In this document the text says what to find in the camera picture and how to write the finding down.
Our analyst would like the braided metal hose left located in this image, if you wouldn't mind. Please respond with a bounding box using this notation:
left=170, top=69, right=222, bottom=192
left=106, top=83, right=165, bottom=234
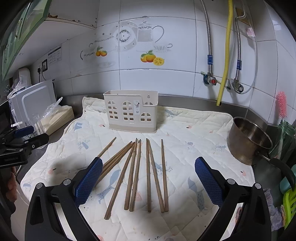
left=200, top=0, right=213, bottom=77

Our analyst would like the green wall cabinet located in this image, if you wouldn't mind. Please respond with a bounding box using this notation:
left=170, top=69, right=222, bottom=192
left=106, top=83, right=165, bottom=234
left=1, top=1, right=52, bottom=81

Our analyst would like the metal angle valve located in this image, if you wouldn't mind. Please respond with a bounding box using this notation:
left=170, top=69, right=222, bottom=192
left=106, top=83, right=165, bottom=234
left=227, top=79, right=244, bottom=94

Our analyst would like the yellow gas hose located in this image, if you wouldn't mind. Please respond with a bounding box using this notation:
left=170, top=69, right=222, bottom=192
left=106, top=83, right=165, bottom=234
left=216, top=0, right=234, bottom=107

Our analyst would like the red handled water valve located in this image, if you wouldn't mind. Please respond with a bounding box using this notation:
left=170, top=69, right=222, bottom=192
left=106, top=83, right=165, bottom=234
left=201, top=72, right=221, bottom=85

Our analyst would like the green plastic basket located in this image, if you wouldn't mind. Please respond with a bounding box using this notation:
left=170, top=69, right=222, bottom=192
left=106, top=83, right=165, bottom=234
left=283, top=189, right=296, bottom=229

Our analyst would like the beige plastic utensil holder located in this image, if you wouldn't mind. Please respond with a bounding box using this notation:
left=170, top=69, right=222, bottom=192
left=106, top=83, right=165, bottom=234
left=103, top=90, right=159, bottom=133

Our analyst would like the white wall socket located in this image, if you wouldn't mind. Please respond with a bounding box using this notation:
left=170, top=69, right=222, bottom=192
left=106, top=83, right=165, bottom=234
left=37, top=59, right=48, bottom=73

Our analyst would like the pink bottle brush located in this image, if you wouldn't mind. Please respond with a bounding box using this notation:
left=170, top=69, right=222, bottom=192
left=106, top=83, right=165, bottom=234
left=276, top=91, right=287, bottom=119

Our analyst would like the white appliance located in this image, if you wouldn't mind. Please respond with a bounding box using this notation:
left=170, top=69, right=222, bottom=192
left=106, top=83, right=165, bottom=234
left=13, top=68, right=32, bottom=89

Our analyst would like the wooden chopstick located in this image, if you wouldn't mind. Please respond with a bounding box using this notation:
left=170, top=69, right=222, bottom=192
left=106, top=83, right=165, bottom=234
left=95, top=144, right=132, bottom=185
left=161, top=139, right=169, bottom=212
left=124, top=138, right=138, bottom=210
left=97, top=137, right=116, bottom=158
left=102, top=142, right=132, bottom=172
left=147, top=140, right=165, bottom=213
left=129, top=140, right=142, bottom=212
left=146, top=138, right=152, bottom=213
left=104, top=142, right=135, bottom=220

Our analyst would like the stainless steel pot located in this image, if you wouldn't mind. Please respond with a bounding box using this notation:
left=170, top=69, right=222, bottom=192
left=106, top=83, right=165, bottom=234
left=227, top=116, right=295, bottom=188

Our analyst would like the braided metal hose right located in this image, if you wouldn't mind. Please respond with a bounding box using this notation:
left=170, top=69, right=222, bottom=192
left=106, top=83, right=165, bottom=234
left=233, top=6, right=247, bottom=84

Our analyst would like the beige box in plastic bag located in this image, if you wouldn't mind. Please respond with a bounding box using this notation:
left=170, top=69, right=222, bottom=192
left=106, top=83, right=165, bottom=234
left=34, top=97, right=74, bottom=136

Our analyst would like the left hand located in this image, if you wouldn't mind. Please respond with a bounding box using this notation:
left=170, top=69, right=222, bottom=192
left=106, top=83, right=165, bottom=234
left=6, top=167, right=17, bottom=202

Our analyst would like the white quilted patterned mat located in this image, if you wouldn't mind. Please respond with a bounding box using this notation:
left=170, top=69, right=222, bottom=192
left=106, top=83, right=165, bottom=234
left=21, top=97, right=255, bottom=240

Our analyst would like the white plastic storage box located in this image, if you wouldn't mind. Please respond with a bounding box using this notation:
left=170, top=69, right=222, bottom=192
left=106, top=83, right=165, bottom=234
left=9, top=79, right=56, bottom=128

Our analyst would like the braided metal hose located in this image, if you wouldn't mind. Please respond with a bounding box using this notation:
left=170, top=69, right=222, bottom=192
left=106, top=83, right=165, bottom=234
left=200, top=0, right=213, bottom=77
left=233, top=6, right=247, bottom=84

